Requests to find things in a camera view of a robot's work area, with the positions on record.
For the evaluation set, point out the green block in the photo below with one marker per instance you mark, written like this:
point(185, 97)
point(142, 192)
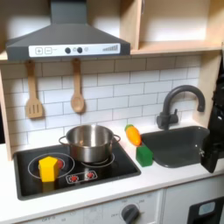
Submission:
point(144, 157)

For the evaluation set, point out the orange toy carrot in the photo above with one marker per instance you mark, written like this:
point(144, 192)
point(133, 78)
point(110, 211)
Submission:
point(133, 136)

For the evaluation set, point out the yellow hexagonal block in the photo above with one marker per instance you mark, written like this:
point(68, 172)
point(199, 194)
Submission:
point(48, 170)

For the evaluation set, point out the dark grey sink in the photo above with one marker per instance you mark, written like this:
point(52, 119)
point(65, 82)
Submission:
point(175, 148)

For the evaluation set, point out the white cabinet front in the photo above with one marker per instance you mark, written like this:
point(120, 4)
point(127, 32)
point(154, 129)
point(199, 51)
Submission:
point(178, 198)

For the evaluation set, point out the dark grey tap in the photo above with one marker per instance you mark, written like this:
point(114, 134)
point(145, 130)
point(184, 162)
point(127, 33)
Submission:
point(167, 110)

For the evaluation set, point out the black appliance door panel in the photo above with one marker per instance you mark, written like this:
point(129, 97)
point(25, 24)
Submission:
point(195, 217)

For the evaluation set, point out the black stove top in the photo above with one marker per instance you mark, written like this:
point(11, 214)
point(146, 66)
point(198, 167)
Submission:
point(116, 169)

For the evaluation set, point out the grey oven knob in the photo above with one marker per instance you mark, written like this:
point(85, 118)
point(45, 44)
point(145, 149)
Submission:
point(129, 214)

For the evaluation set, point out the steel pot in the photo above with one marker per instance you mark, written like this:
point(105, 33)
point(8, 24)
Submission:
point(90, 143)

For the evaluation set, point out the white oven control panel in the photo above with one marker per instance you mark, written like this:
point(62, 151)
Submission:
point(102, 211)

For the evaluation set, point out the wooden spoon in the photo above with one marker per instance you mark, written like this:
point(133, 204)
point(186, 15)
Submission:
point(77, 102)

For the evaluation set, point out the wooden slotted spatula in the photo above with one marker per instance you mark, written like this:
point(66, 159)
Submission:
point(33, 108)

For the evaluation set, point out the grey range hood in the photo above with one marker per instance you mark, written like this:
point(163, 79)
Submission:
point(67, 35)

